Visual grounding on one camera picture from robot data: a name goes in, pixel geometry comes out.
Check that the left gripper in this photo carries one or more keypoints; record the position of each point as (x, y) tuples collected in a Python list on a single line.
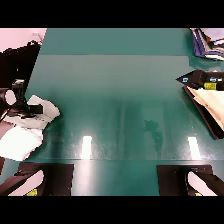
[(35, 109)]

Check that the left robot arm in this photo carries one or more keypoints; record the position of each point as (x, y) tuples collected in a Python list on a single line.
[(20, 185)]

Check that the cream garment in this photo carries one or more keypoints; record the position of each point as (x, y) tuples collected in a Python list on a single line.
[(210, 101)]

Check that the pale grey garment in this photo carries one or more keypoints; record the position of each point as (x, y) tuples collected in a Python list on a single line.
[(216, 36)]

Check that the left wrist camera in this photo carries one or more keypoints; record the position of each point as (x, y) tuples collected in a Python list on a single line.
[(18, 87)]

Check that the purple garment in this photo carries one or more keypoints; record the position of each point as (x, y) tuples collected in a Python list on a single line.
[(199, 43)]

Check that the black garment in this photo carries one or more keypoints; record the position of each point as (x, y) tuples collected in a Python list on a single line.
[(18, 65)]

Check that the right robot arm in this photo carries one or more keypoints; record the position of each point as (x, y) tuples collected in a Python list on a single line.
[(200, 79)]

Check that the white T-shirt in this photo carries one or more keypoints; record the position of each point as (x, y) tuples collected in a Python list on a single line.
[(20, 141)]

